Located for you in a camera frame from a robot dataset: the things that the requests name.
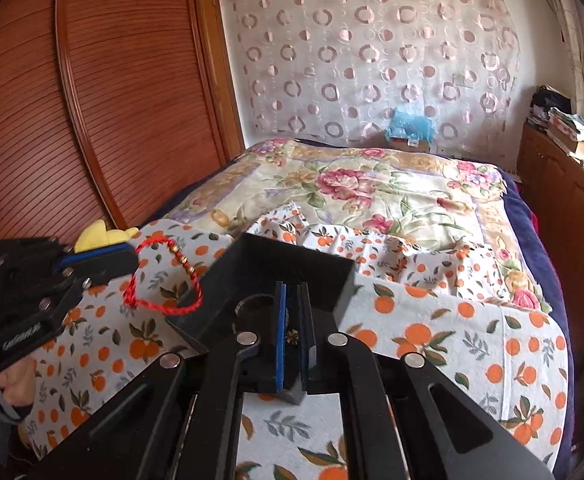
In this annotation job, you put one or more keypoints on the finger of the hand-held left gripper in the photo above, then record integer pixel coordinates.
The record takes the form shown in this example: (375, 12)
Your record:
(112, 265)
(97, 254)

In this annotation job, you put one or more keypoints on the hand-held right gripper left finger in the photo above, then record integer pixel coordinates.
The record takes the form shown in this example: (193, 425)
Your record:
(282, 335)

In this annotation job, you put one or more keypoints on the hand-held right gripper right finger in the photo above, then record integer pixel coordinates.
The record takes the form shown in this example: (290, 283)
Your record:
(305, 330)

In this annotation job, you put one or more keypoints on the black jewelry box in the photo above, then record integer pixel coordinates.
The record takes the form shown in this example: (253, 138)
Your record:
(272, 260)

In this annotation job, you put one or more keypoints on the person's left hand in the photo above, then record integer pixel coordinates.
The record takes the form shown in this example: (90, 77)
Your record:
(19, 380)

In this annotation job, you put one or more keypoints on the yellow plush toy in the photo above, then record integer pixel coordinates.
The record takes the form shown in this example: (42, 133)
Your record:
(94, 237)

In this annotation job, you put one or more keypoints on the black bangle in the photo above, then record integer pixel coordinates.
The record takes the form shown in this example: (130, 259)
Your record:
(242, 305)

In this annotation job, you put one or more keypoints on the orange fruit print cloth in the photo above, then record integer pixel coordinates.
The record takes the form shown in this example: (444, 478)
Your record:
(422, 320)

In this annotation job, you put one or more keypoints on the floral blanket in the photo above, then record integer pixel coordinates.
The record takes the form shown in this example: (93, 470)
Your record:
(372, 185)

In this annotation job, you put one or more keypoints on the wooden slatted wardrobe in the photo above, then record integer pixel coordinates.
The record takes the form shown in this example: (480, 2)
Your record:
(122, 85)

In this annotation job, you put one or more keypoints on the small cardboard box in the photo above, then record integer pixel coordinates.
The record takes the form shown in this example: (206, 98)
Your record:
(412, 145)

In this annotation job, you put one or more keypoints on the blue plastic bag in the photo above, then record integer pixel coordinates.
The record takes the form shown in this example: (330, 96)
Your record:
(409, 122)

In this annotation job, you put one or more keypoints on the dark blue bed sheet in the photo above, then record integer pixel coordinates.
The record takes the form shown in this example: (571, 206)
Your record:
(522, 220)

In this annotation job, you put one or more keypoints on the sheer circle pattern curtain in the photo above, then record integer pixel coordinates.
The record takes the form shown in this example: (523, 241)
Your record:
(347, 60)

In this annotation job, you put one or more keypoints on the wooden cabinet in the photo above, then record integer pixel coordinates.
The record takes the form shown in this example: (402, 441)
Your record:
(562, 200)

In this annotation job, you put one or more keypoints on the pile of folded clothes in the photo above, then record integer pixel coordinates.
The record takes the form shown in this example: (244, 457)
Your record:
(547, 105)

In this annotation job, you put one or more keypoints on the beige window curtain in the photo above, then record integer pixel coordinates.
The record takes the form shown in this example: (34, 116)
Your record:
(567, 25)

